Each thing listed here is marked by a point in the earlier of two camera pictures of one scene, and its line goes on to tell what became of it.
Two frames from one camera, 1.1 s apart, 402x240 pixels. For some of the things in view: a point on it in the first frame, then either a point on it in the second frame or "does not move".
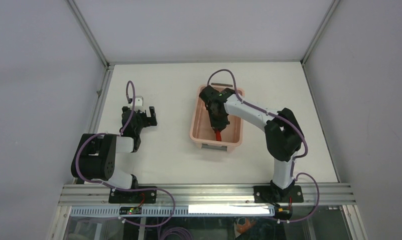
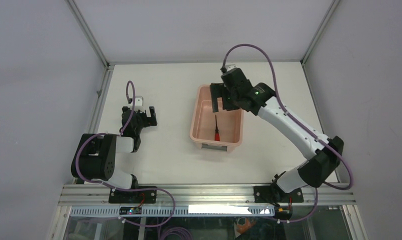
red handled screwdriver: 218,135 does not move
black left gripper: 148,121 does not move
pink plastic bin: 203,134 does not move
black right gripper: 217,125 → 218,90
